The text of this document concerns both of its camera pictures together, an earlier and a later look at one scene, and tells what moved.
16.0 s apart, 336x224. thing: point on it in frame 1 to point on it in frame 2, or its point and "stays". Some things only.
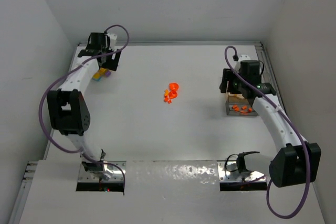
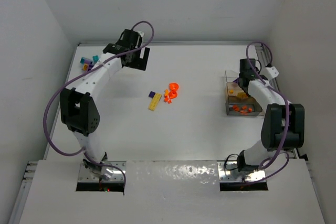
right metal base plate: [228, 172] stays
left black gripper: [111, 60] to [139, 59]
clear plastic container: [236, 105] stays
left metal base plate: [113, 171] stays
